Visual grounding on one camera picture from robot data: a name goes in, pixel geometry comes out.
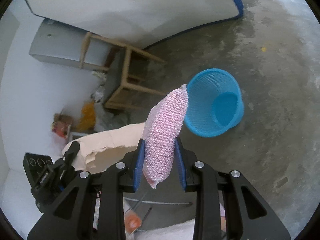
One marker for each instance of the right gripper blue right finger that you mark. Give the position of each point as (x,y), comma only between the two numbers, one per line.
(180,163)

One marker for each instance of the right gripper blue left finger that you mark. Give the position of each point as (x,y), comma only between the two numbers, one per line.
(138,162)

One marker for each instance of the pink mesh scrub sponge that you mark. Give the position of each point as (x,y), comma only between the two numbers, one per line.
(162,126)

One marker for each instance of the patterned vinyl tablecloth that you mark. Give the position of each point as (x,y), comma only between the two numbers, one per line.
(98,151)

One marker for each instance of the red cardboard box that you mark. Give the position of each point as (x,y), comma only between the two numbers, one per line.
(61,125)

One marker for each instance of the yellow plastic bag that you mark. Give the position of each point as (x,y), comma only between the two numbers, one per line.
(87,120)

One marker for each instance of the blue plastic mesh wastebasket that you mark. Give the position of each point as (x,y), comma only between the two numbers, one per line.
(215,103)

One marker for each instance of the wooden chair dark seat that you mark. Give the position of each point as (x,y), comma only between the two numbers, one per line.
(118,72)

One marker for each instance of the grey refrigerator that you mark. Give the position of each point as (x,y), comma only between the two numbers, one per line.
(61,44)

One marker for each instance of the white mattress blue trim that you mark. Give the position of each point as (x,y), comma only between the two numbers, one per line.
(137,22)

